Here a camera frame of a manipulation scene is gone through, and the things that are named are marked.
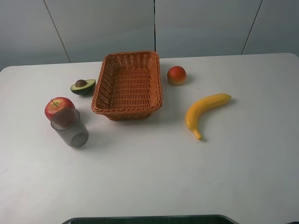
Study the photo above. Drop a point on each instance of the red apple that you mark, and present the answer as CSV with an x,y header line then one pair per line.
x,y
57,104

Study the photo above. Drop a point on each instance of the red orange peach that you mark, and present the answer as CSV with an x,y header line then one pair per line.
x,y
176,75

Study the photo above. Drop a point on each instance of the halved avocado with pit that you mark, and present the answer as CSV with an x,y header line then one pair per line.
x,y
83,87

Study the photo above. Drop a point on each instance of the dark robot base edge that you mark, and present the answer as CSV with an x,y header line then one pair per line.
x,y
190,219

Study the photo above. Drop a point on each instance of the brown wicker basket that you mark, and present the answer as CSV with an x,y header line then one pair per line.
x,y
129,86

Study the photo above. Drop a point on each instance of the yellow banana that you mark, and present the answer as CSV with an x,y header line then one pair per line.
x,y
200,107

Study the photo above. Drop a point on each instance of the grey translucent plastic cup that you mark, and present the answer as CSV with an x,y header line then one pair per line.
x,y
68,125

